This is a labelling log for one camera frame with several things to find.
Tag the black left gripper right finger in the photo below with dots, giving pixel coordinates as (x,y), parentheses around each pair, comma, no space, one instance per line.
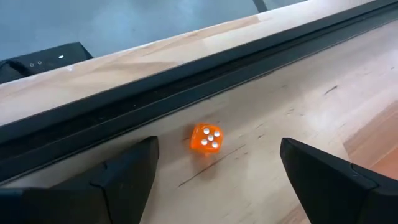
(335,193)

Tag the small translucent orange die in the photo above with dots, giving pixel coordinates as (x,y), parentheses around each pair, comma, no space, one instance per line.
(206,140)

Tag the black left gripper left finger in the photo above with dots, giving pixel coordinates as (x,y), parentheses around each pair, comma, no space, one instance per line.
(118,193)

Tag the black aluminium table frame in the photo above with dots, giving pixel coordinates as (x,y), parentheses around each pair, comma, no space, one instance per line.
(155,99)

